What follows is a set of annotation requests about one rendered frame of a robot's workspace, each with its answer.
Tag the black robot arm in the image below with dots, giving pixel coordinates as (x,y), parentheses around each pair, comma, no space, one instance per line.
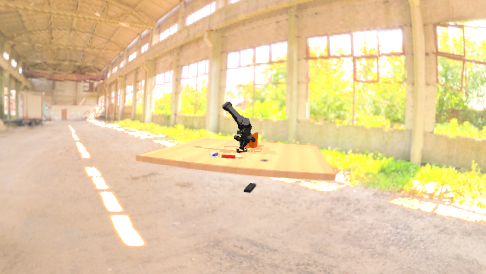
(243,122)

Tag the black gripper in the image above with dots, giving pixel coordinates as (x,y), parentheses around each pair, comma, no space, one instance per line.
(244,139)

